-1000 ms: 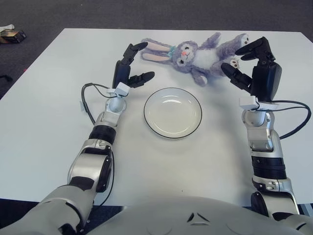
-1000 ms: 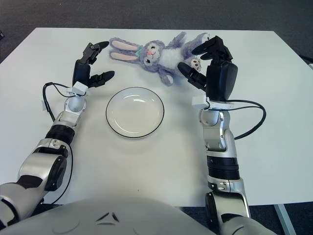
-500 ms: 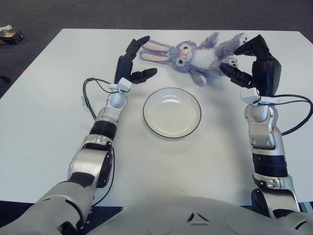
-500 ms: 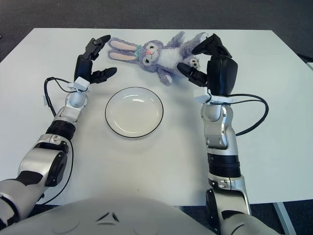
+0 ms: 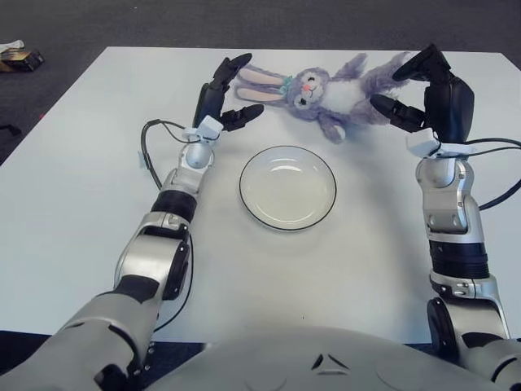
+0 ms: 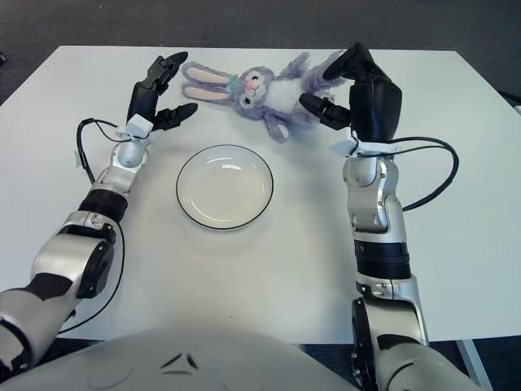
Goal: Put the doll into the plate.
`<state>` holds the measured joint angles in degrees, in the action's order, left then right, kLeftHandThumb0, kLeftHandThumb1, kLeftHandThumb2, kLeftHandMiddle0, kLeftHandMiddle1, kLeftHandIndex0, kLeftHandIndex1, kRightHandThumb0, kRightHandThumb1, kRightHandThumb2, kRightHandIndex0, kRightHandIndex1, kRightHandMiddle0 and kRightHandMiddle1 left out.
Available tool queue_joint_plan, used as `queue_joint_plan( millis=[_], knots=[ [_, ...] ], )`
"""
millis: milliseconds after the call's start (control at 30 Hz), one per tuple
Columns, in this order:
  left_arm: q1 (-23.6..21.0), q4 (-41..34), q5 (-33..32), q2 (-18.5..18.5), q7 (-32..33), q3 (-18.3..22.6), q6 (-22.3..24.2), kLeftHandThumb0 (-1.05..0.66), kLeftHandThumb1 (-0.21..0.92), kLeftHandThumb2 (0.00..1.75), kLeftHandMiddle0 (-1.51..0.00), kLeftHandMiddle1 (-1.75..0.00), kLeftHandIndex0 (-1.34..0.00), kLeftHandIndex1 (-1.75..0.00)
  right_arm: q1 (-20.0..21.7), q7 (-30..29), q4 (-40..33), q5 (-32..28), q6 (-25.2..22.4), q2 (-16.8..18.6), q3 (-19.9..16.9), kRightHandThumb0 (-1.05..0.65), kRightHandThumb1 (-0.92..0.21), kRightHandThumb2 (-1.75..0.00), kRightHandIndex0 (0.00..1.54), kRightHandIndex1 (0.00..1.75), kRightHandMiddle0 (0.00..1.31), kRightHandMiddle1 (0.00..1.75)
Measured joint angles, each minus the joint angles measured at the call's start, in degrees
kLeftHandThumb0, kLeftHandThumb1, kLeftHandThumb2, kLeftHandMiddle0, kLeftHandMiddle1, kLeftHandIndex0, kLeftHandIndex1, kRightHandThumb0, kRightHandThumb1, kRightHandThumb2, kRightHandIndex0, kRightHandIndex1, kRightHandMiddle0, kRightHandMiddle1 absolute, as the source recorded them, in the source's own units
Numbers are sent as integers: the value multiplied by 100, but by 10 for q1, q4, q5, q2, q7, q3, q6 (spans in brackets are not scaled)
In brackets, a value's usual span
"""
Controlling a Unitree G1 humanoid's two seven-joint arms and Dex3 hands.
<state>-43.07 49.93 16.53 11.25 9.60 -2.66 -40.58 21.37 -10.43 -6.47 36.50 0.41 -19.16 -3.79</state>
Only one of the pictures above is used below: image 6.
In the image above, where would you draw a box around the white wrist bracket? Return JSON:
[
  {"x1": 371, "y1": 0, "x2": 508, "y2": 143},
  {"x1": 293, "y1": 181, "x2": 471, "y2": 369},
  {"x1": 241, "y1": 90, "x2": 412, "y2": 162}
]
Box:
[
  {"x1": 114, "y1": 115, "x2": 154, "y2": 142},
  {"x1": 328, "y1": 130, "x2": 402, "y2": 158}
]

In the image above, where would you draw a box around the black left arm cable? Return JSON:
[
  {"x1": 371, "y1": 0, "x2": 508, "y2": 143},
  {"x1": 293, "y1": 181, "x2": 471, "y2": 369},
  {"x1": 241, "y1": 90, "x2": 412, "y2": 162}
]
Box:
[{"x1": 56, "y1": 117, "x2": 131, "y2": 333}]

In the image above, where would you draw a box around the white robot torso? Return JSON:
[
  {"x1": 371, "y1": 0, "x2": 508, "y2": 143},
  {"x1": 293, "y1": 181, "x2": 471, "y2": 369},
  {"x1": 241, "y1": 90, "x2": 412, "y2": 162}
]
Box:
[{"x1": 0, "y1": 328, "x2": 367, "y2": 391}]

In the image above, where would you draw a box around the white plate with black rim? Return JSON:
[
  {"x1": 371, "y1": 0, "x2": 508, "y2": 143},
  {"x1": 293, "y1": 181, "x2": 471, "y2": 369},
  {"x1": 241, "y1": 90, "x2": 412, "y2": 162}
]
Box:
[{"x1": 175, "y1": 143, "x2": 274, "y2": 233}]

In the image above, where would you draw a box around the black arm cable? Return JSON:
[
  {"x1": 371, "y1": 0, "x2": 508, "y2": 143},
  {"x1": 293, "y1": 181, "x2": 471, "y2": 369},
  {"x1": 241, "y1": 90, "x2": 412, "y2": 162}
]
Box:
[
  {"x1": 357, "y1": 136, "x2": 462, "y2": 213},
  {"x1": 56, "y1": 117, "x2": 131, "y2": 333}
]

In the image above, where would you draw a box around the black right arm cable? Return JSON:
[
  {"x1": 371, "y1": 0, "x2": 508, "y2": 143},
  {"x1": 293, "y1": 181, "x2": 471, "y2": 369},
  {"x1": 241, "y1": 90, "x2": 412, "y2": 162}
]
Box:
[{"x1": 357, "y1": 136, "x2": 462, "y2": 213}]

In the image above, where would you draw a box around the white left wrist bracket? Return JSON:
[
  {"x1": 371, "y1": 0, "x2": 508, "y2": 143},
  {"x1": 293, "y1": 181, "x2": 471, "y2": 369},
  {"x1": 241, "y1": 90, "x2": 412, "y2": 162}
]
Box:
[{"x1": 114, "y1": 115, "x2": 154, "y2": 142}]

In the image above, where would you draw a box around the purple plush bunny doll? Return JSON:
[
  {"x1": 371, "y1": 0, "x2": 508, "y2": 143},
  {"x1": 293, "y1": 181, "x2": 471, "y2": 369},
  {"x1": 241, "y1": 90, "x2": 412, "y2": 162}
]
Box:
[{"x1": 181, "y1": 51, "x2": 353, "y2": 143}]

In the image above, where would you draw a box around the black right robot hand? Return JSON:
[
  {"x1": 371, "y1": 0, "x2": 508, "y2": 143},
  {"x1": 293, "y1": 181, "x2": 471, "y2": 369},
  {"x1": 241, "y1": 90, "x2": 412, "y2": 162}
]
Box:
[{"x1": 299, "y1": 41, "x2": 404, "y2": 142}]

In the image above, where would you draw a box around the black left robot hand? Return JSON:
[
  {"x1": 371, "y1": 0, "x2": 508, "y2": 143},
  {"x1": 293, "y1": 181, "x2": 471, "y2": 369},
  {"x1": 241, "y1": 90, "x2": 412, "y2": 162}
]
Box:
[{"x1": 126, "y1": 51, "x2": 199, "y2": 134}]

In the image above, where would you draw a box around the grey table leg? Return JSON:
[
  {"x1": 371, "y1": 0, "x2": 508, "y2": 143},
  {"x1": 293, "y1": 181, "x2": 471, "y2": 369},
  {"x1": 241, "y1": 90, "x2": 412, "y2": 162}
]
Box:
[{"x1": 455, "y1": 338, "x2": 489, "y2": 391}]

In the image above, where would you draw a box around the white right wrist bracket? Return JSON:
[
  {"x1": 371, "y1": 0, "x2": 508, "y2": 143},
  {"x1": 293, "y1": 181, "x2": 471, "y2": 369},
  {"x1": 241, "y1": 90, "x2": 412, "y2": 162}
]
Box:
[{"x1": 328, "y1": 130, "x2": 402, "y2": 158}]

